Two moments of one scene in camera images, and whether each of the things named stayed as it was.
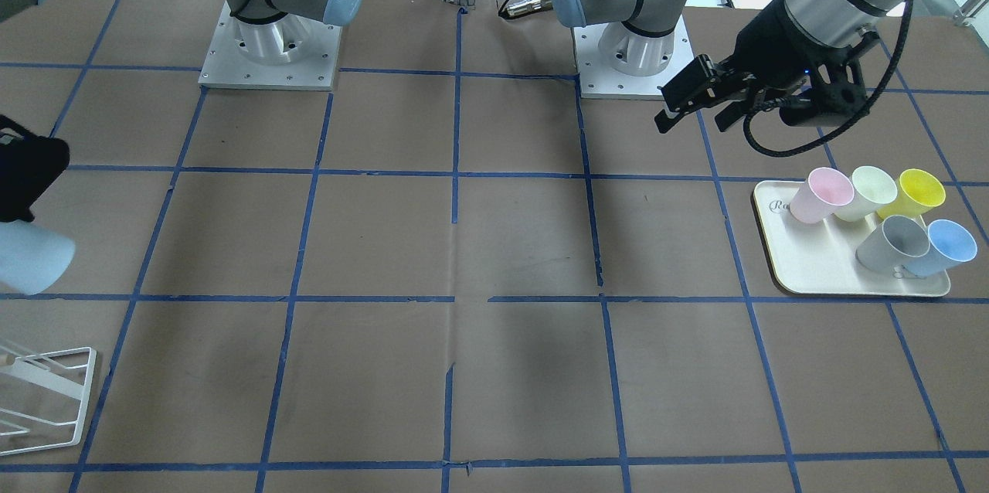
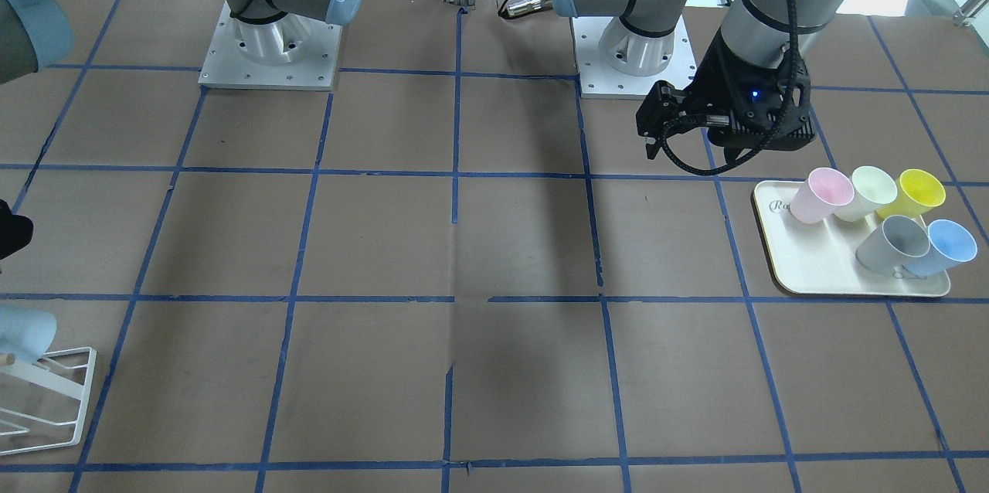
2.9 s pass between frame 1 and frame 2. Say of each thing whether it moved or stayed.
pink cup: stayed
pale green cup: stayed
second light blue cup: stayed
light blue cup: moved
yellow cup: stayed
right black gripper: moved
